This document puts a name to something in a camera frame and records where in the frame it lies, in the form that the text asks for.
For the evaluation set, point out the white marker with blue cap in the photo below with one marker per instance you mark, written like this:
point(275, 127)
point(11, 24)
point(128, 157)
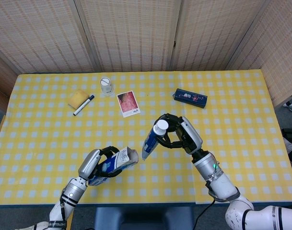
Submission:
point(83, 105)

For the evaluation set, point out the woven folding screen panel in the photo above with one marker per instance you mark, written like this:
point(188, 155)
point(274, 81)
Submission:
point(129, 33)
point(275, 52)
point(40, 36)
point(215, 33)

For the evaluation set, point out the red photo card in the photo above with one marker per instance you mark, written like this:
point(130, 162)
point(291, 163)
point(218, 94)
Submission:
point(127, 103)

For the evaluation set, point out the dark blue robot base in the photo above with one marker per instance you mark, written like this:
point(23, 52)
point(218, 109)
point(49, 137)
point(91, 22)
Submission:
point(136, 218)

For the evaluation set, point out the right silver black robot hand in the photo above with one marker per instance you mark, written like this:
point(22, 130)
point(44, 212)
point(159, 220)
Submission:
point(191, 136)

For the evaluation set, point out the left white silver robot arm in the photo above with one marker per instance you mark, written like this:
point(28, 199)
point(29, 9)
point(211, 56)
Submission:
point(71, 191)

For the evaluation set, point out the dark blue pencil case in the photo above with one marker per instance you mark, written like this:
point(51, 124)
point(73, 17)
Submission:
point(190, 97)

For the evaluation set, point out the blue white toothpaste tube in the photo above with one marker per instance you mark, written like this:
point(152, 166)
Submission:
point(149, 143)

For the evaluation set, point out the blue white toothpaste carton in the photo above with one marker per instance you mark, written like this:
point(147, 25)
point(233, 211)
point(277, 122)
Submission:
point(123, 158)

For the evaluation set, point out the yellow white checked tablecloth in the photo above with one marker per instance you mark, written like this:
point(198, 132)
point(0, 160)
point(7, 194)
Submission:
point(52, 139)

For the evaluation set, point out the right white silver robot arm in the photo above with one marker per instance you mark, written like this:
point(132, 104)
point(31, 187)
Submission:
point(220, 182)

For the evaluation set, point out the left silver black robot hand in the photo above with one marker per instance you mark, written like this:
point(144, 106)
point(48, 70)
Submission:
point(88, 164)

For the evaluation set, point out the yellow sticky note pad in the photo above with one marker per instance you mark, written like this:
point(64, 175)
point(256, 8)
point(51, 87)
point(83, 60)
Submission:
point(77, 98)

